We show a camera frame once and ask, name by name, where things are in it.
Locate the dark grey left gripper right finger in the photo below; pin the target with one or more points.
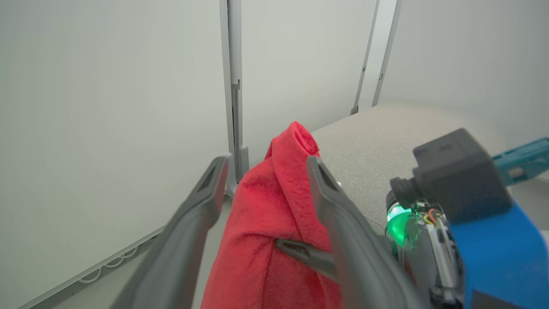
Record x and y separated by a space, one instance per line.
358 257

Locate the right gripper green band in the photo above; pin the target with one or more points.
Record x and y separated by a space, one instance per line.
422 253

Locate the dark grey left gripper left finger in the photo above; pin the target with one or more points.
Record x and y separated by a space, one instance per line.
180 249

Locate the red cloth garment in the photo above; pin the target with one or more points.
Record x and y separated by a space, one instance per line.
266 214

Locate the grey fabric sofa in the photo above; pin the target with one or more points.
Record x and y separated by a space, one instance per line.
373 154

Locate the thin grey metal pole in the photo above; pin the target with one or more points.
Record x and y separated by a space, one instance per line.
387 51
364 60

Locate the dark grey wrist camera box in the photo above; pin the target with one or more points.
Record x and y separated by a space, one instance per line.
459 176

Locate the blue camera mount bracket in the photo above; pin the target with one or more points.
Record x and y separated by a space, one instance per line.
502 257

